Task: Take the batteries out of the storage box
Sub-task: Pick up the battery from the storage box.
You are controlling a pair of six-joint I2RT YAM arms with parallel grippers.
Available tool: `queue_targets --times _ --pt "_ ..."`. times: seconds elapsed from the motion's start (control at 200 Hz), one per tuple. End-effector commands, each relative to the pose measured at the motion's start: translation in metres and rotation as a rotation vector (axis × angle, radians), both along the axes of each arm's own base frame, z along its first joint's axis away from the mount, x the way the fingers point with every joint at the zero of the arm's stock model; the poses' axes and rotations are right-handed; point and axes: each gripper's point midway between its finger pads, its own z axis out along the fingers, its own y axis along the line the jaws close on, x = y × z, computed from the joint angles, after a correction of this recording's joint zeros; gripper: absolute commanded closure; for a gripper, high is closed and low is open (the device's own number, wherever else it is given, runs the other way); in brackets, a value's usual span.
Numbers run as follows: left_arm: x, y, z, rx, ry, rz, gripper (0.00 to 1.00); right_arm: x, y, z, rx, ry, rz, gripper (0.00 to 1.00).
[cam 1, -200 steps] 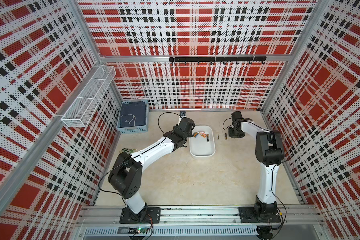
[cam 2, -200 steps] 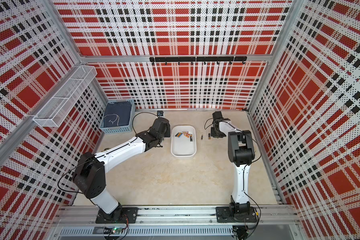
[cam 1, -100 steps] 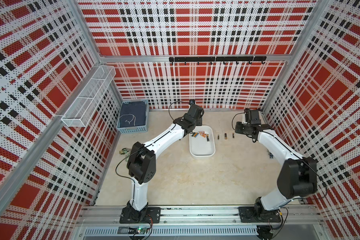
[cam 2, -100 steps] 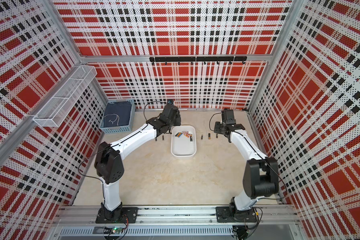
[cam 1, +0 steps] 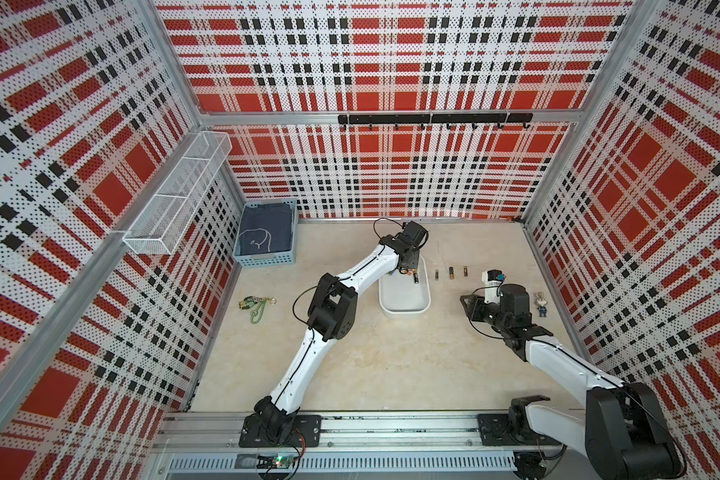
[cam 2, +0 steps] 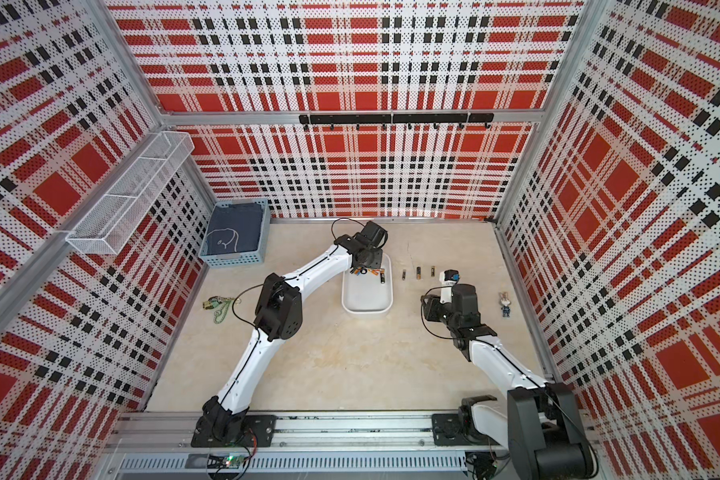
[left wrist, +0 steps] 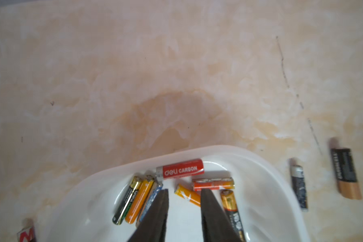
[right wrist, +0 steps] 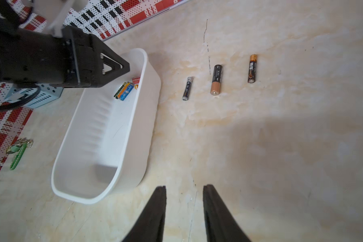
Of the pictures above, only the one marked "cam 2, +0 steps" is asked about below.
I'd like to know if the folded navy blue cloth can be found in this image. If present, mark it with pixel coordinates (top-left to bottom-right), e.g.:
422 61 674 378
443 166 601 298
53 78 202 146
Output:
206 203 264 255

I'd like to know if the green keychain with rings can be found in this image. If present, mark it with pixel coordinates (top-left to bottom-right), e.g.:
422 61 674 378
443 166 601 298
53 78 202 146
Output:
202 296 238 324

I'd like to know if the small toy figure keychain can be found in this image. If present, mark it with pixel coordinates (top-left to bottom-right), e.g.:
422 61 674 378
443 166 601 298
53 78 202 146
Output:
499 291 512 318

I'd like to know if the light blue perforated basket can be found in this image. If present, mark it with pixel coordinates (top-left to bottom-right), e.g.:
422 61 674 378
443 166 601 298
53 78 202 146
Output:
199 198 272 268

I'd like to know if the black wall hook rail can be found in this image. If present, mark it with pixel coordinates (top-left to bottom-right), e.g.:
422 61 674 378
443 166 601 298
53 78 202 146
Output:
299 112 495 128

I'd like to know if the white wire mesh shelf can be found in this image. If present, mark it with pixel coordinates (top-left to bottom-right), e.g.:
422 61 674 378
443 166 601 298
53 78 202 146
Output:
66 130 193 255

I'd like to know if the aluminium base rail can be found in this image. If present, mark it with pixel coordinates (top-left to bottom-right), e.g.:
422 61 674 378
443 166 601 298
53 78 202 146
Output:
104 409 601 475

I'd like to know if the green circuit board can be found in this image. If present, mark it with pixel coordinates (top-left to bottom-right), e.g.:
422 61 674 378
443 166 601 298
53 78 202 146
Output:
207 454 249 471

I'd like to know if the white oval storage tray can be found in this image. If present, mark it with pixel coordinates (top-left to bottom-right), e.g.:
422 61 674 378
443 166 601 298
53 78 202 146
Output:
341 253 394 317

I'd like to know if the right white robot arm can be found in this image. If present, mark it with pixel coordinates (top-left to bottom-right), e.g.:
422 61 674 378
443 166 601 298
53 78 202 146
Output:
420 293 601 479

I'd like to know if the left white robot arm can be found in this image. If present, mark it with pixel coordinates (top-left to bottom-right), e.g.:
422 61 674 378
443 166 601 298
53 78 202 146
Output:
191 237 383 448

